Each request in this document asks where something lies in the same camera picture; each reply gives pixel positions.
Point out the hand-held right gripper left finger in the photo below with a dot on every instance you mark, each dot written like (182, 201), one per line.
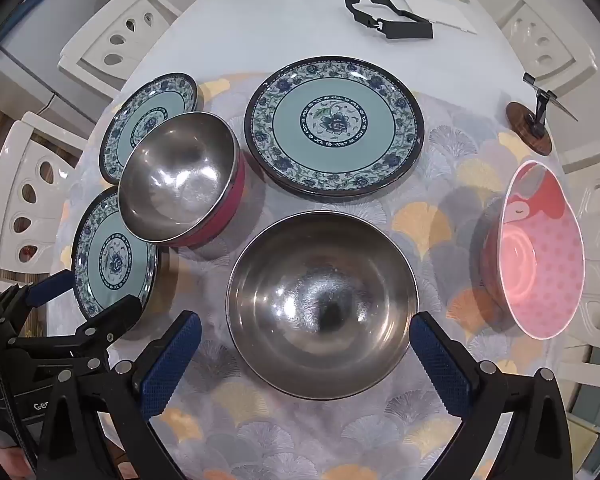
(172, 365)

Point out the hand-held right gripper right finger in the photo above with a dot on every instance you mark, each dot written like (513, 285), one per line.
(440, 365)

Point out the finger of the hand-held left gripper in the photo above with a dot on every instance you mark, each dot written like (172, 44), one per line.
(50, 290)
(110, 320)

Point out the small blue floral plate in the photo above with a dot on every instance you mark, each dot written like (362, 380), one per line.
(130, 125)
(110, 260)

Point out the large steel bowl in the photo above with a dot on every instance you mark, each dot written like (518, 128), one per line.
(320, 300)

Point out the pink patterned bowl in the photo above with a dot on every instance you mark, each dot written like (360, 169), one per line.
(540, 260)

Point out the red-sided steel bowl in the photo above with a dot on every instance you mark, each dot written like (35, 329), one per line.
(180, 175)

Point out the large blue floral plate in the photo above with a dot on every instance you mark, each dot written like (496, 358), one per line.
(335, 120)

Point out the person's left hand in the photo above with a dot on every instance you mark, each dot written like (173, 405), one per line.
(12, 462)

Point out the fan-patterned table mat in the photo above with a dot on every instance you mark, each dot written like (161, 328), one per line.
(430, 220)

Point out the white refrigerator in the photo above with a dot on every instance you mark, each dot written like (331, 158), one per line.
(45, 35)

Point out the small stand with wooden base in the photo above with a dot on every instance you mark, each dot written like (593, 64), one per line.
(527, 125)

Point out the white card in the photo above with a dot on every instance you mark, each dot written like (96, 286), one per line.
(445, 12)

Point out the black plastic frame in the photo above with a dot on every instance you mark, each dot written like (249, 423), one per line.
(410, 30)

